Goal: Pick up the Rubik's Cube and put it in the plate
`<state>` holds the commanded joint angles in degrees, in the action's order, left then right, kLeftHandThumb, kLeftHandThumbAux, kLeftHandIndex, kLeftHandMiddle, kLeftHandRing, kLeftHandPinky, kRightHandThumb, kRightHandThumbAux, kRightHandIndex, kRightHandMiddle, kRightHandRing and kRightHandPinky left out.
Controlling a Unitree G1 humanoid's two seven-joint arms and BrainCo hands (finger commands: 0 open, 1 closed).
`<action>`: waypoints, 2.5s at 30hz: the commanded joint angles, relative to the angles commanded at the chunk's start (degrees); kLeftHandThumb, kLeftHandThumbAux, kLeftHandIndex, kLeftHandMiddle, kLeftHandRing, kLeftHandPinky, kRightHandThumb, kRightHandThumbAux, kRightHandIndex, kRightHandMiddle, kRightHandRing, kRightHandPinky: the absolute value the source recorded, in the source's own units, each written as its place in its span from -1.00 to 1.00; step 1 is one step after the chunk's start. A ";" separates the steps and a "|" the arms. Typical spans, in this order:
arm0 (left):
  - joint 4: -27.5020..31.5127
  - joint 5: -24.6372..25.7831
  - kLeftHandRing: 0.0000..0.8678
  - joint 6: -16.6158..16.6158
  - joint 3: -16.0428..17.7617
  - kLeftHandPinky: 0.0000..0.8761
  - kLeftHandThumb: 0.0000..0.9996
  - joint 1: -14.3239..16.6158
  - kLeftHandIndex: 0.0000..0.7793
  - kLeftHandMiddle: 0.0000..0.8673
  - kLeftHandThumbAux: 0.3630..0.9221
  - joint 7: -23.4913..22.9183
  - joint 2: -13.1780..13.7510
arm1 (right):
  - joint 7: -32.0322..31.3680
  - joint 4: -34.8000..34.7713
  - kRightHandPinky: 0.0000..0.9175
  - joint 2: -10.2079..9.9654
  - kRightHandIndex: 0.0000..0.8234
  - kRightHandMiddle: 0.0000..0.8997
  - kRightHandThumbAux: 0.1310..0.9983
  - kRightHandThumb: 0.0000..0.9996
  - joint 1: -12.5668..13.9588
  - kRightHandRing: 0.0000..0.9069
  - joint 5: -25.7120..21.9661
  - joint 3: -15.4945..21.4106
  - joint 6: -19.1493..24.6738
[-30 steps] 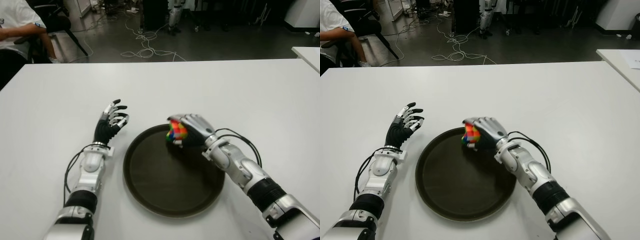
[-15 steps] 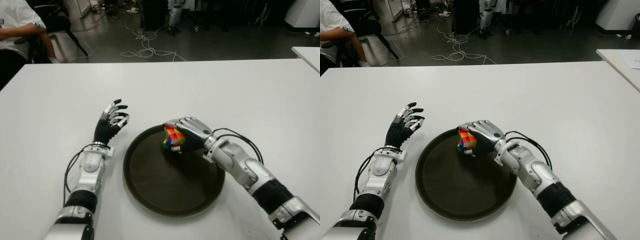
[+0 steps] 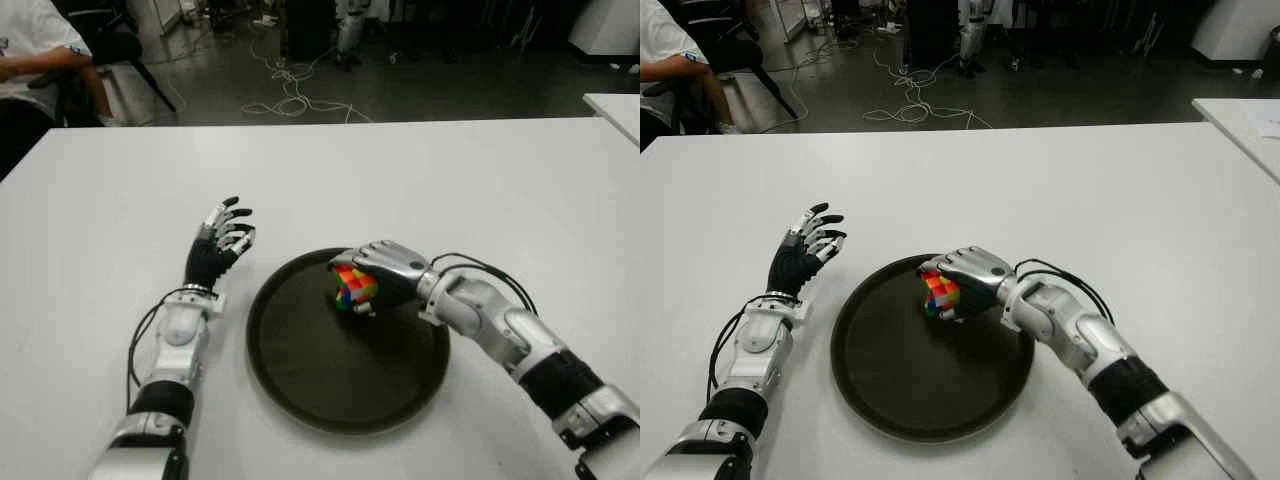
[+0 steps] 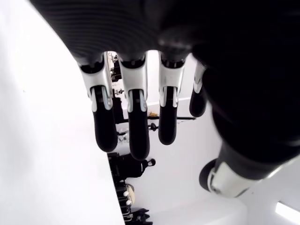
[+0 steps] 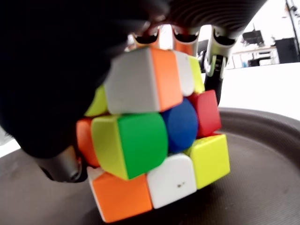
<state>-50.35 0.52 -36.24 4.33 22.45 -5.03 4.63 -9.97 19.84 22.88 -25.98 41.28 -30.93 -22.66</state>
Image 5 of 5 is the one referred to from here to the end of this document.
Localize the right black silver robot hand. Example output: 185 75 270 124
0 0 269 183

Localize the multicoloured Rubik's cube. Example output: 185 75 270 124
76 45 231 223

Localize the dark brown round plate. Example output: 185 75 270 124
0 107 300 225

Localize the white frame desk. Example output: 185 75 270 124
232 45 279 68

